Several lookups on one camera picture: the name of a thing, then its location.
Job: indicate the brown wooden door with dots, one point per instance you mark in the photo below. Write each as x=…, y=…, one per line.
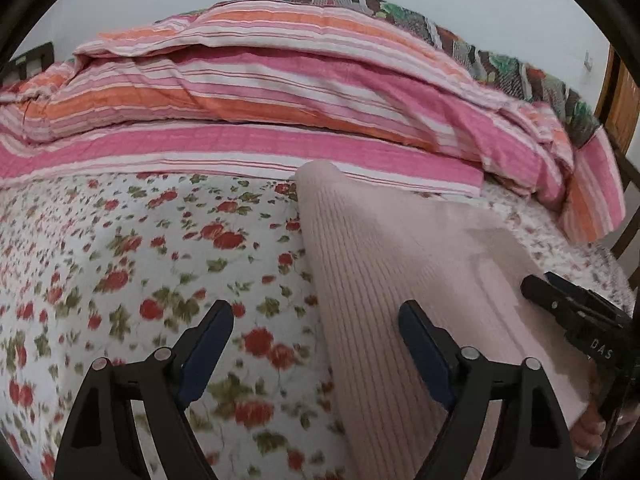
x=625, y=105

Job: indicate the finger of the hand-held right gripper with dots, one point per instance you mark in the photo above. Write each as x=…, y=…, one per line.
x=547, y=297
x=575, y=292

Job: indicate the pink orange striped pillow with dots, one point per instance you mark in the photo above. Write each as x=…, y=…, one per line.
x=595, y=195

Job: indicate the pink orange striped quilt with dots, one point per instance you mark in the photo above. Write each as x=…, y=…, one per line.
x=250, y=85

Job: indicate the white wall switch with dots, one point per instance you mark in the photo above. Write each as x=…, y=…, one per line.
x=589, y=60

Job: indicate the white floral bedsheet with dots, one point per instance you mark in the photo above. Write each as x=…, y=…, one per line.
x=125, y=240

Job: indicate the person's right hand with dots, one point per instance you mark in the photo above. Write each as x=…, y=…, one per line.
x=590, y=430

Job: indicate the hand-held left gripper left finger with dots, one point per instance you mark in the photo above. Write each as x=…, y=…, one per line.
x=207, y=355

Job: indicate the pink ribbed knit sweater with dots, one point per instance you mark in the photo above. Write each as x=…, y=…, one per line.
x=400, y=260

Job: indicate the dark wooden headboard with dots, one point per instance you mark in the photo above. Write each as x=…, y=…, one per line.
x=30, y=60

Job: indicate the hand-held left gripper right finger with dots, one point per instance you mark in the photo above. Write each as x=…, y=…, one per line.
x=425, y=355

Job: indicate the dark floral patchwork quilt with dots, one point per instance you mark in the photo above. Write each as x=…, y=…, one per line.
x=500, y=65

